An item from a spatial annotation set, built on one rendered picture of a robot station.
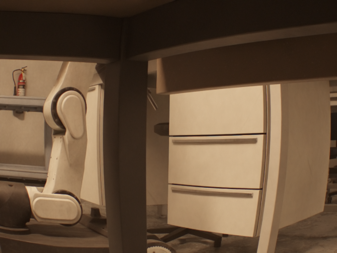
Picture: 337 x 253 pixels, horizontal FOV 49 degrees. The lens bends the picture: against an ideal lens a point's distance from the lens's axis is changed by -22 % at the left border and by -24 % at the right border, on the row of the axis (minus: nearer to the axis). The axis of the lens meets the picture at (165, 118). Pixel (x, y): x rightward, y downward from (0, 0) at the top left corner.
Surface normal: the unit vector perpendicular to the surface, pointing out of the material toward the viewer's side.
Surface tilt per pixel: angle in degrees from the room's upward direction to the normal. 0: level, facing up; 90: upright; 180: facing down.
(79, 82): 90
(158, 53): 180
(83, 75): 90
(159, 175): 90
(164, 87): 90
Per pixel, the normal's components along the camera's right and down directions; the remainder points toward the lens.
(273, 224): 0.59, -0.04
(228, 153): -0.80, -0.04
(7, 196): 0.41, -0.45
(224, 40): -0.02, 1.00
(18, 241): 0.22, -0.05
